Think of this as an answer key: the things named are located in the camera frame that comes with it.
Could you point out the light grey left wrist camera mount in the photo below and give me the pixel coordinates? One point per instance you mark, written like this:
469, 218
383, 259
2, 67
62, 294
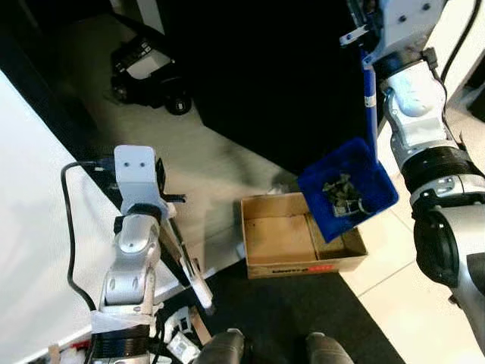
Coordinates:
136, 178

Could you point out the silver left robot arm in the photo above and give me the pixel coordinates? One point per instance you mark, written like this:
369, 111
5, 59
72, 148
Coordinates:
135, 262

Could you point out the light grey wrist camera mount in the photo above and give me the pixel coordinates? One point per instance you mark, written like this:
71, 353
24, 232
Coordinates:
405, 23
136, 178

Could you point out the light grey right wrist camera mount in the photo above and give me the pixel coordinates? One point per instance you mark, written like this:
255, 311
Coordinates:
405, 23

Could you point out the black floor mat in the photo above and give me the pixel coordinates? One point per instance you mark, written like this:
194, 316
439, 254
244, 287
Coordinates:
303, 318

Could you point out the grey robot leg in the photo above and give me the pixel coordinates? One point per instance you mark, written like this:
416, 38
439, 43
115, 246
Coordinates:
327, 350
221, 349

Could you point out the black wheeled cart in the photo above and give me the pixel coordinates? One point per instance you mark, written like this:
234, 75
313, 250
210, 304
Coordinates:
148, 72

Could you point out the grey swept debris pile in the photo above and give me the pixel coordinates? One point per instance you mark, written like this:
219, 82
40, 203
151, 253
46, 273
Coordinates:
342, 196

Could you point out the grey robot right leg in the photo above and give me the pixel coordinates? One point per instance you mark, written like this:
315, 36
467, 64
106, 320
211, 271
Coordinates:
327, 350

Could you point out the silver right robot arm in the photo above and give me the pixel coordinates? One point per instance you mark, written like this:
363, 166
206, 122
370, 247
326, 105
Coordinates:
420, 121

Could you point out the grey robot left leg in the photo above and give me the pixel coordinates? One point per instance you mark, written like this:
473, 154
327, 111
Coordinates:
221, 349

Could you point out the open brown cardboard box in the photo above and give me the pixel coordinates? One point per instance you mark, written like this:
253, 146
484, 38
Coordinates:
276, 239

